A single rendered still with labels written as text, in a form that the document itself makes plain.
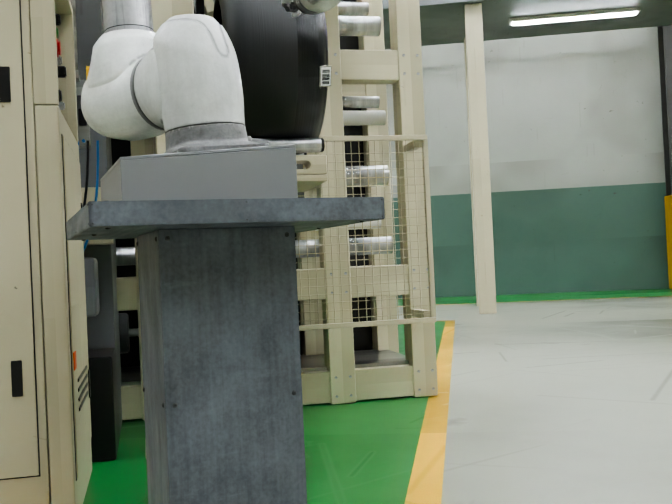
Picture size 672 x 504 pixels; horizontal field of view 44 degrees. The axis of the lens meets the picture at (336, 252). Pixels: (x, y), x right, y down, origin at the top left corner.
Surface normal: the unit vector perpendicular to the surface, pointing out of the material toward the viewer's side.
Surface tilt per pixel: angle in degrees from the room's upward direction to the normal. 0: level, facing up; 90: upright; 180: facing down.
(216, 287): 90
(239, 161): 90
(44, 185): 90
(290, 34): 87
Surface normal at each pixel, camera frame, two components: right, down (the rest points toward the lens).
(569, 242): -0.14, 0.00
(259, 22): 0.21, -0.21
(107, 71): -0.59, -0.06
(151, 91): -0.68, 0.17
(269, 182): 0.37, -0.03
